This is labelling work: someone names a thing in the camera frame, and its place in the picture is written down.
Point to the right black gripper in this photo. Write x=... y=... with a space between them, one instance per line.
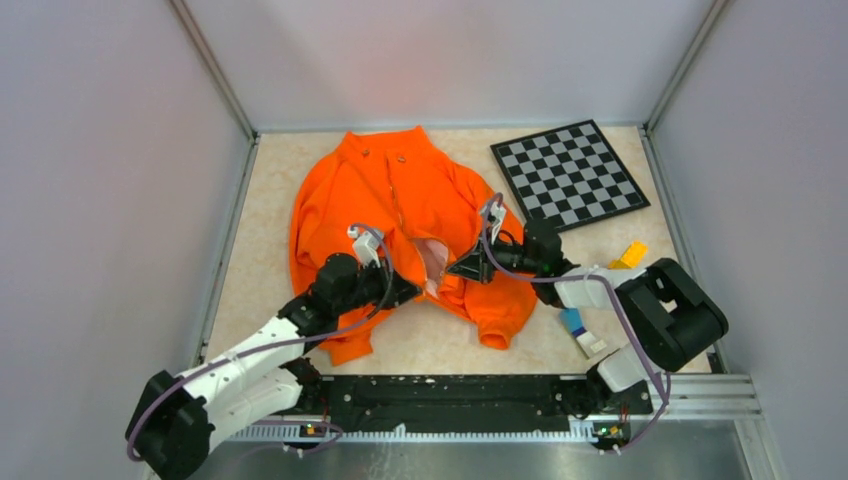
x=475 y=265

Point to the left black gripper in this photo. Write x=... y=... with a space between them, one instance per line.
x=401 y=292

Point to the orange zip-up jacket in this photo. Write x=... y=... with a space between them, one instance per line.
x=428 y=209

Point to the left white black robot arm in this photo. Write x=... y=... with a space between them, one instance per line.
x=180 y=419

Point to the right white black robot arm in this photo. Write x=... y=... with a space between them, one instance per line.
x=667 y=317

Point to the black and grey checkerboard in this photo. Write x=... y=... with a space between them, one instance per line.
x=569 y=176

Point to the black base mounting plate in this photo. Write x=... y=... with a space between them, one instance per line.
x=442 y=404

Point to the blue and white box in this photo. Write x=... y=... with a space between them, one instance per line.
x=590 y=344

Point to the yellow red toy blocks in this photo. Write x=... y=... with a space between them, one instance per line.
x=631 y=258

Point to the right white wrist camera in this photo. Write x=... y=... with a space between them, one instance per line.
x=493 y=215

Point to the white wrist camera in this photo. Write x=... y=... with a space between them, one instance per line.
x=366 y=243
x=493 y=215

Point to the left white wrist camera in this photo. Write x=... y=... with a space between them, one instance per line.
x=366 y=243

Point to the aluminium frame rail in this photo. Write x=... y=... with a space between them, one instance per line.
x=691 y=434

